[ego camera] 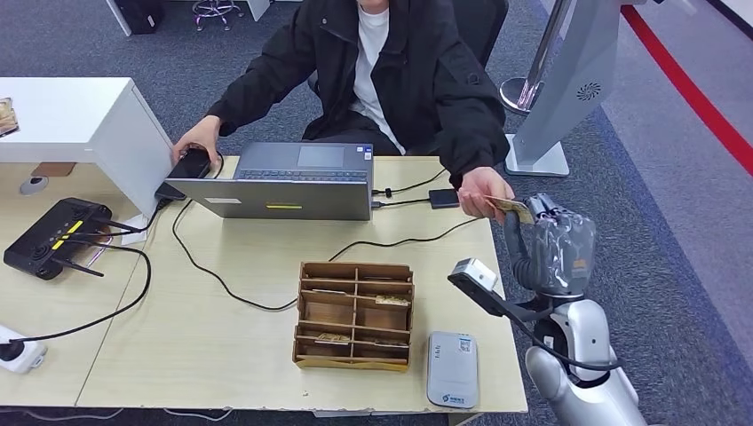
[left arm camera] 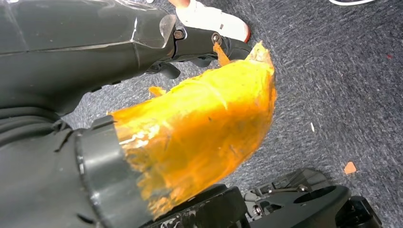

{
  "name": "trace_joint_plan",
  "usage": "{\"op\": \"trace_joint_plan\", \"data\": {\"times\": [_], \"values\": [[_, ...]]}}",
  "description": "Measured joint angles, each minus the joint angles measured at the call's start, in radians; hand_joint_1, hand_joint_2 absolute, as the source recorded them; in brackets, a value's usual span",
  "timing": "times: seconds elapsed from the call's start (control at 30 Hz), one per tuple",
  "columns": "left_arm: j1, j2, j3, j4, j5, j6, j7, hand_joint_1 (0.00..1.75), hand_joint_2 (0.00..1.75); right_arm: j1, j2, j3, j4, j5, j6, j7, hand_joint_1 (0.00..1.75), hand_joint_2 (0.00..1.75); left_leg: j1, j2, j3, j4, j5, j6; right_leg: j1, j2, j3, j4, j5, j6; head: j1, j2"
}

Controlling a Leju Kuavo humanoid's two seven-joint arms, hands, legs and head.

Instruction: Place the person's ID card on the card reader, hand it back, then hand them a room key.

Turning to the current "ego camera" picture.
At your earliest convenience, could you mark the person's right hand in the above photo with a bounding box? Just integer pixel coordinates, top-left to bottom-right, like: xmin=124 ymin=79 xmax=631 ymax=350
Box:
xmin=171 ymin=114 xmax=223 ymax=169

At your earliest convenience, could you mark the person's left hand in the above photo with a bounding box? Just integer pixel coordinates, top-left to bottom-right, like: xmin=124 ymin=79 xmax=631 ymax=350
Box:
xmin=457 ymin=167 xmax=516 ymax=224

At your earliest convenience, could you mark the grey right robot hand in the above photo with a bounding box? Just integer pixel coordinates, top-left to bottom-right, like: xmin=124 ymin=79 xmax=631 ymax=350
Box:
xmin=503 ymin=193 xmax=597 ymax=297

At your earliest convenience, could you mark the black smartphone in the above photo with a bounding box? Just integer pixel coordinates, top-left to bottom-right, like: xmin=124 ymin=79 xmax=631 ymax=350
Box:
xmin=167 ymin=147 xmax=211 ymax=180

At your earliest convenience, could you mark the person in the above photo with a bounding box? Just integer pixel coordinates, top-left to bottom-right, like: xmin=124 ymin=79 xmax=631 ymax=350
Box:
xmin=171 ymin=0 xmax=516 ymax=224

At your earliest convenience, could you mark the grey card reader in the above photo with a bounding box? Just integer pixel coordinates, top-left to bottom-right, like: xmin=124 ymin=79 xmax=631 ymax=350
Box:
xmin=426 ymin=330 xmax=480 ymax=410

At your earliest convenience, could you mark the wooden card organizer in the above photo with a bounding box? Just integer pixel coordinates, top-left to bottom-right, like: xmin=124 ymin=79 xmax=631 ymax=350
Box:
xmin=292 ymin=261 xmax=416 ymax=373

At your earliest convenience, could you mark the yellow card stack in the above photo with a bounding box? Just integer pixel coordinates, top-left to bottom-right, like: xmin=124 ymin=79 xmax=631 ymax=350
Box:
xmin=0 ymin=97 xmax=20 ymax=138

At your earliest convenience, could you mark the small black hub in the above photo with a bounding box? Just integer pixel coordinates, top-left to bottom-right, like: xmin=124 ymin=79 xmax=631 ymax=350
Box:
xmin=428 ymin=187 xmax=461 ymax=210

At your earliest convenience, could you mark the grey laptop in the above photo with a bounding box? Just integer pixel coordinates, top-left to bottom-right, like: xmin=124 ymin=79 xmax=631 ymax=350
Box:
xmin=165 ymin=142 xmax=376 ymax=222

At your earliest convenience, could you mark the white paper slip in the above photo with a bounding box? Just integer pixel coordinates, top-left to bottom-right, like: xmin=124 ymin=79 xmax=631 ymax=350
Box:
xmin=120 ymin=214 xmax=148 ymax=246

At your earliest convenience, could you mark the white cabinet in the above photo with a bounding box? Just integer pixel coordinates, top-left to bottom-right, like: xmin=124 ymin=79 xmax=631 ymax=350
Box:
xmin=0 ymin=77 xmax=178 ymax=218

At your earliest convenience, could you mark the chrome stool base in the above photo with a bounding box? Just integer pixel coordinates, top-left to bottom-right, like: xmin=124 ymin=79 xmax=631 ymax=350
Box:
xmin=192 ymin=0 xmax=243 ymax=32

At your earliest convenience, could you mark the black box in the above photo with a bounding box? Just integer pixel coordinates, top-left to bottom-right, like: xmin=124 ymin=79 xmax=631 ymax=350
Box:
xmin=115 ymin=0 xmax=166 ymax=36

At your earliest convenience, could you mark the brown cardboard piece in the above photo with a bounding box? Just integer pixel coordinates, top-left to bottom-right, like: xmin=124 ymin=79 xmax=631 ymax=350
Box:
xmin=32 ymin=162 xmax=77 ymax=178

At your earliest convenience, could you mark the grey kiosk stand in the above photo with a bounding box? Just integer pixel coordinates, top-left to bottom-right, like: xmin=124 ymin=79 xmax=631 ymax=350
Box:
xmin=504 ymin=0 xmax=625 ymax=178

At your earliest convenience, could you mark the black router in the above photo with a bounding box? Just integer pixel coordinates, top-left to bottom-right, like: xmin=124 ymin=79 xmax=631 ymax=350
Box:
xmin=3 ymin=197 xmax=142 ymax=281

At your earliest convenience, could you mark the white power strip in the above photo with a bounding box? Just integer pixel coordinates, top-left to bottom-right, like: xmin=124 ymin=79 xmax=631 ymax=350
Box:
xmin=0 ymin=325 xmax=48 ymax=375

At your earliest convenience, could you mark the black power cord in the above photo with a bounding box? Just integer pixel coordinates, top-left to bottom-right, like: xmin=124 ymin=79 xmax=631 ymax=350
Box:
xmin=154 ymin=151 xmax=225 ymax=211

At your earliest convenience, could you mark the short black hub cable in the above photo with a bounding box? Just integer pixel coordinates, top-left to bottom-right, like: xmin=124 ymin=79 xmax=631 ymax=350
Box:
xmin=371 ymin=198 xmax=431 ymax=209

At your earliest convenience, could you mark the black camera bracket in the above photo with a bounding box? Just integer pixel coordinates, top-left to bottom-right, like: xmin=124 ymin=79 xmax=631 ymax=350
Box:
xmin=448 ymin=272 xmax=554 ymax=323

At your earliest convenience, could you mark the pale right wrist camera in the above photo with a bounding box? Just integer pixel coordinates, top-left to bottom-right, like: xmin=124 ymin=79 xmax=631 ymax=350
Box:
xmin=449 ymin=258 xmax=499 ymax=292

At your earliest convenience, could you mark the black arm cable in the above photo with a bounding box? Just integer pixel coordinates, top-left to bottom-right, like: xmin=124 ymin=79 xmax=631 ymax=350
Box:
xmin=510 ymin=305 xmax=622 ymax=374

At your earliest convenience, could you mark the long black charging cable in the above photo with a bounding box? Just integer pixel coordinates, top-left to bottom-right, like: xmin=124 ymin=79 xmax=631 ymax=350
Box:
xmin=171 ymin=167 xmax=479 ymax=312

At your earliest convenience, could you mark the chrome stanchion post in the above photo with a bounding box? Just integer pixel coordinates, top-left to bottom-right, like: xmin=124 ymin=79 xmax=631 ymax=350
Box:
xmin=500 ymin=0 xmax=575 ymax=115

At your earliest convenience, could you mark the black router cable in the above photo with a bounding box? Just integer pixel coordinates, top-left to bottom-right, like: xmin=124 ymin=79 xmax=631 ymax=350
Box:
xmin=10 ymin=240 xmax=153 ymax=346

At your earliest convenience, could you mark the pale cable under desk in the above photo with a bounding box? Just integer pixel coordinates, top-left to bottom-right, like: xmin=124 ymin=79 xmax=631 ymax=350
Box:
xmin=23 ymin=406 xmax=126 ymax=422
xmin=163 ymin=407 xmax=234 ymax=424

